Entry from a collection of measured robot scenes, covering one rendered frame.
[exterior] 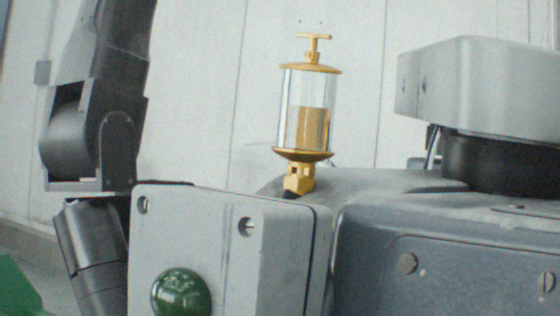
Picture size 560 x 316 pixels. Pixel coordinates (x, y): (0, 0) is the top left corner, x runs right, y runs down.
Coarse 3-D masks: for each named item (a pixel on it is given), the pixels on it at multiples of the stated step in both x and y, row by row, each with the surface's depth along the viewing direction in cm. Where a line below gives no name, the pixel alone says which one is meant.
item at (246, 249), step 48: (144, 192) 53; (192, 192) 53; (240, 192) 55; (144, 240) 53; (192, 240) 52; (240, 240) 50; (288, 240) 51; (144, 288) 53; (240, 288) 50; (288, 288) 51
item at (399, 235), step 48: (528, 144) 65; (336, 192) 58; (384, 192) 57; (432, 192) 59; (480, 192) 62; (336, 240) 54; (384, 240) 52; (432, 240) 50; (480, 240) 49; (528, 240) 47; (336, 288) 54; (384, 288) 52; (432, 288) 50; (480, 288) 48; (528, 288) 47
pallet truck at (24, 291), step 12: (0, 252) 612; (0, 264) 604; (12, 264) 612; (0, 276) 602; (12, 276) 610; (24, 276) 618; (0, 288) 600; (12, 288) 608; (24, 288) 616; (0, 300) 598; (12, 300) 606; (24, 300) 614; (36, 300) 622; (0, 312) 585; (12, 312) 604; (24, 312) 612; (36, 312) 610; (48, 312) 618
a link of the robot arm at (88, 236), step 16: (64, 208) 87; (80, 208) 86; (96, 208) 86; (112, 208) 87; (128, 208) 90; (64, 224) 86; (80, 224) 86; (96, 224) 86; (112, 224) 87; (128, 224) 90; (64, 240) 86; (80, 240) 85; (96, 240) 85; (112, 240) 86; (128, 240) 88; (64, 256) 87; (80, 256) 85; (96, 256) 85; (112, 256) 85; (128, 256) 87
